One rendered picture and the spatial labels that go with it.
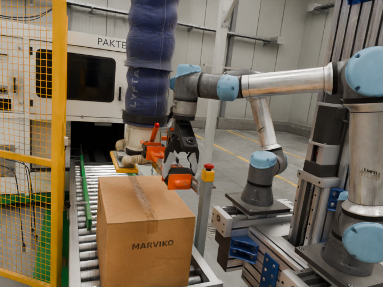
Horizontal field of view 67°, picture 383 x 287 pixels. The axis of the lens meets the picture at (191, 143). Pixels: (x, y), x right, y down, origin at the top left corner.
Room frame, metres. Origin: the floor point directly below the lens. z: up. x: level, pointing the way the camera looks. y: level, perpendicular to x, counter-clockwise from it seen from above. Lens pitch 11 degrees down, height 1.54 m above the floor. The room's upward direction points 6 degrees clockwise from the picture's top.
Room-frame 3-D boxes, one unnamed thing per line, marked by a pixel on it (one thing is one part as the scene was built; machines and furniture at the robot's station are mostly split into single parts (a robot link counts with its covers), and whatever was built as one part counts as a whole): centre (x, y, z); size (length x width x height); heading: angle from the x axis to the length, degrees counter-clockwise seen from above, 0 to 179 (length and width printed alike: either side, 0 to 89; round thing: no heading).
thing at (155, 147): (1.22, 0.16, 1.25); 0.10 x 0.08 x 0.06; 111
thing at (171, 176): (0.89, 0.04, 1.25); 0.08 x 0.07 x 0.05; 21
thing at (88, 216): (2.42, 0.95, 0.60); 1.60 x 0.10 x 0.09; 24
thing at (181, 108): (0.91, 0.04, 1.47); 0.08 x 0.08 x 0.05
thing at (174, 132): (0.92, 0.04, 1.39); 0.09 x 0.08 x 0.12; 21
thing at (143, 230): (1.45, 0.24, 0.75); 0.60 x 0.40 x 0.40; 22
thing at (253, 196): (1.31, -0.34, 1.09); 0.15 x 0.15 x 0.10
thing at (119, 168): (1.42, 0.34, 1.14); 0.34 x 0.10 x 0.05; 21
